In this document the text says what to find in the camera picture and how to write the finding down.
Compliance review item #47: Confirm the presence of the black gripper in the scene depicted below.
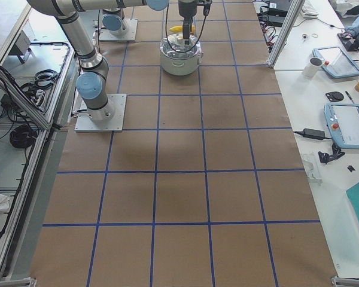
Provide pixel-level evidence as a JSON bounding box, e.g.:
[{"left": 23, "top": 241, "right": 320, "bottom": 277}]
[{"left": 178, "top": 0, "right": 197, "bottom": 45}]

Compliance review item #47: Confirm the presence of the yellow corn cob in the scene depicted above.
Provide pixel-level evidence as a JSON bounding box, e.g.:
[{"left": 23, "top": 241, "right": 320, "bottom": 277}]
[{"left": 169, "top": 25, "right": 196, "bottom": 34}]

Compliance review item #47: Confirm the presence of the glass pot lid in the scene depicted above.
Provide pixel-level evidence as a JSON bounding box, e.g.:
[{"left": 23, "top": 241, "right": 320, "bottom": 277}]
[{"left": 160, "top": 33, "right": 202, "bottom": 59}]

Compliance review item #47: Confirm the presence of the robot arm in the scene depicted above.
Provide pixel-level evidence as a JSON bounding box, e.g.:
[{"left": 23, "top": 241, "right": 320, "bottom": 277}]
[
  {"left": 28, "top": 1, "right": 169, "bottom": 121},
  {"left": 102, "top": 8, "right": 128, "bottom": 35}
]

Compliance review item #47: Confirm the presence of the white electric cooking pot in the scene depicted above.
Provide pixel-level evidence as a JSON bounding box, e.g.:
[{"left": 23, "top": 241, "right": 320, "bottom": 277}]
[{"left": 160, "top": 51, "right": 203, "bottom": 76}]

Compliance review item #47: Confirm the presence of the white mug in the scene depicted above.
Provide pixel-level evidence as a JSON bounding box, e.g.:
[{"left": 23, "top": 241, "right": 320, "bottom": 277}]
[{"left": 302, "top": 57, "right": 323, "bottom": 78}]

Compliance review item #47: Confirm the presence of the far blue teach pendant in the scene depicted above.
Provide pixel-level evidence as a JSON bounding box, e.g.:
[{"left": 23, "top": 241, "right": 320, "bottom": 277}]
[{"left": 312, "top": 46, "right": 359, "bottom": 79}]

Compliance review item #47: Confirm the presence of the blue teach pendant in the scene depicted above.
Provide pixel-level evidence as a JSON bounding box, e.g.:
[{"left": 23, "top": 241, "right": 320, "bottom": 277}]
[
  {"left": 312, "top": 46, "right": 359, "bottom": 79},
  {"left": 324, "top": 103, "right": 359, "bottom": 149}
]

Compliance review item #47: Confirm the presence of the black power adapter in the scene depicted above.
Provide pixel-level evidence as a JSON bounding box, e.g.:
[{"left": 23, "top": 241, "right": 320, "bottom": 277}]
[{"left": 302, "top": 128, "right": 326, "bottom": 141}]

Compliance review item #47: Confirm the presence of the black round disc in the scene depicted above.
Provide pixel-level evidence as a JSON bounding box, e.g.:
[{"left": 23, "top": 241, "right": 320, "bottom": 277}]
[{"left": 325, "top": 91, "right": 344, "bottom": 102}]

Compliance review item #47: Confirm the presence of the brown paper table cover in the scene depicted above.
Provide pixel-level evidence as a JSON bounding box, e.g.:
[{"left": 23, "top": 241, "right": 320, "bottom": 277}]
[{"left": 31, "top": 1, "right": 335, "bottom": 286}]

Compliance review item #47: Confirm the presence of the black pen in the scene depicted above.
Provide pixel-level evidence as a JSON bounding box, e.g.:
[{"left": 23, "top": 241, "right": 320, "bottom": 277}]
[{"left": 345, "top": 91, "right": 355, "bottom": 104}]

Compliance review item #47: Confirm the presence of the near blue teach pendant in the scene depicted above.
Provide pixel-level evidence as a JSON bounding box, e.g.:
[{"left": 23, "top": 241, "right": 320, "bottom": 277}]
[{"left": 324, "top": 103, "right": 359, "bottom": 149}]

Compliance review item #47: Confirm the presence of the clear plastic box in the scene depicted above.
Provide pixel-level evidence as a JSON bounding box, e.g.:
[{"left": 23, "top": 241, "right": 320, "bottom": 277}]
[{"left": 301, "top": 153, "right": 323, "bottom": 185}]

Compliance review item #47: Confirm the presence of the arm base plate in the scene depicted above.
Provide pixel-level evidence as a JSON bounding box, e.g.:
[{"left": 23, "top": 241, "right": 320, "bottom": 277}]
[
  {"left": 99, "top": 16, "right": 138, "bottom": 42},
  {"left": 75, "top": 94, "right": 127, "bottom": 132}
]

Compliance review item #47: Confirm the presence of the aluminium frame post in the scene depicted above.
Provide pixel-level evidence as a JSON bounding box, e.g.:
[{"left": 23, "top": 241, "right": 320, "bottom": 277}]
[{"left": 267, "top": 0, "right": 304, "bottom": 68}]

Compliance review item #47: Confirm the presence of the black bracket part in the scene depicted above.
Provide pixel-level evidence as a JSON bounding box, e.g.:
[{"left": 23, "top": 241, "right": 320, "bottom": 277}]
[{"left": 318, "top": 143, "right": 345, "bottom": 164}]

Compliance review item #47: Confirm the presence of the coiled black cable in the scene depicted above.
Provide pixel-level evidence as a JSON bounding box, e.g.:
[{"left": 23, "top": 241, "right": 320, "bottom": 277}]
[{"left": 9, "top": 124, "right": 38, "bottom": 149}]

